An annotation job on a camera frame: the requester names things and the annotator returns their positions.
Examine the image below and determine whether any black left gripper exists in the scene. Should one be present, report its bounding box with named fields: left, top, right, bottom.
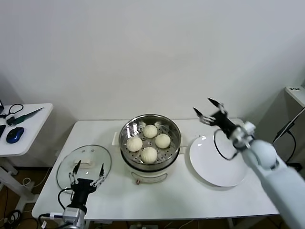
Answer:
left=68, top=160, right=107, bottom=208

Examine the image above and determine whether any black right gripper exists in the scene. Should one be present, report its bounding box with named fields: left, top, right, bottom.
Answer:
left=192, top=97, right=241, bottom=141

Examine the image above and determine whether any glass lid with white handle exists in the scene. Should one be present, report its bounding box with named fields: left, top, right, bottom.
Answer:
left=56, top=144, right=112, bottom=191

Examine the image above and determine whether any white steamed baozi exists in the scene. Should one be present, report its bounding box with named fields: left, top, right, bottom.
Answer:
left=126, top=137, right=143, bottom=152
left=140, top=146, right=158, bottom=164
left=155, top=134, right=171, bottom=149
left=143, top=125, right=158, bottom=139

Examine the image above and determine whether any stainless steel steamer basket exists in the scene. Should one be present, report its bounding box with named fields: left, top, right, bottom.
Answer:
left=112, top=114, right=189, bottom=167

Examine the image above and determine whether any white round plate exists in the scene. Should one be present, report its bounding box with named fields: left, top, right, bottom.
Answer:
left=189, top=135, right=248, bottom=187

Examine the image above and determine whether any white electric cooker pot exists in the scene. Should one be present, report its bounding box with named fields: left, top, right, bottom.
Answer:
left=121, top=147, right=188, bottom=186

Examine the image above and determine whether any white side table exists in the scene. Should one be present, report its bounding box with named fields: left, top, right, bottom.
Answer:
left=0, top=103, right=53, bottom=213

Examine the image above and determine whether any blue computer mouse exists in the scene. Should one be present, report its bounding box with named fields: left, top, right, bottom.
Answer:
left=5, top=127, right=24, bottom=144

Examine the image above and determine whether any white cabinet with label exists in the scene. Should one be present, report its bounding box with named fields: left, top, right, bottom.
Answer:
left=285, top=86, right=305, bottom=108

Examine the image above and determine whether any black furniture foot bar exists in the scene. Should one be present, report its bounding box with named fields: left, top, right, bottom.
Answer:
left=285, top=163, right=305, bottom=171

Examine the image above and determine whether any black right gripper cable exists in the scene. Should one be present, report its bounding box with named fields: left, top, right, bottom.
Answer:
left=213, top=130, right=243, bottom=161

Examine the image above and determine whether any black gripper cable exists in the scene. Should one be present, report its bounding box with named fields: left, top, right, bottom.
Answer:
left=213, top=130, right=243, bottom=161
left=58, top=187, right=74, bottom=210

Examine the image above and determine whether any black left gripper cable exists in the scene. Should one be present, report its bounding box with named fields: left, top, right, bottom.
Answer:
left=58, top=187, right=74, bottom=210

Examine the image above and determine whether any white cable plug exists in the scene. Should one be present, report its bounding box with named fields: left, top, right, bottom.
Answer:
left=38, top=213, right=65, bottom=219

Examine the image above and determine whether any white floor cable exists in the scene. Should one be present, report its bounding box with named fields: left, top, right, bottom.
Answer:
left=21, top=177, right=35, bottom=189

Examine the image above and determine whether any white hanging cable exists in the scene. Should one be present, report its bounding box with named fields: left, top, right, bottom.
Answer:
left=274, top=108, right=305, bottom=144

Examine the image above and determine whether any black floor cable bundle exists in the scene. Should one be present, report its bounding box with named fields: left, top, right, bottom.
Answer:
left=0, top=209, right=39, bottom=229

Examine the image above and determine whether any green handled blade tool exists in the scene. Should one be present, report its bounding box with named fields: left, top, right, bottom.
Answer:
left=7, top=107, right=44, bottom=126

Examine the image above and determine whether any black looped cable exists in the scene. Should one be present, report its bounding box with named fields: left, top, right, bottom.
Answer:
left=0, top=104, right=23, bottom=120

